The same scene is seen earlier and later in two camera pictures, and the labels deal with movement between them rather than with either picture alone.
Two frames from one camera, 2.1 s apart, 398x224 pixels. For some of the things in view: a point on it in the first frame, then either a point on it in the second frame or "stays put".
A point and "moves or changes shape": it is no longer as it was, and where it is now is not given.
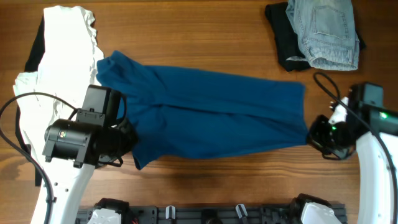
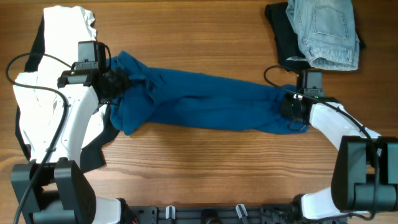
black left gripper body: (124, 139) -> (118, 84)
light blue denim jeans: (328, 31) stays put
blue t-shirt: (181, 112) moves or changes shape
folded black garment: (291, 53) stays put
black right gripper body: (329, 139) -> (288, 105)
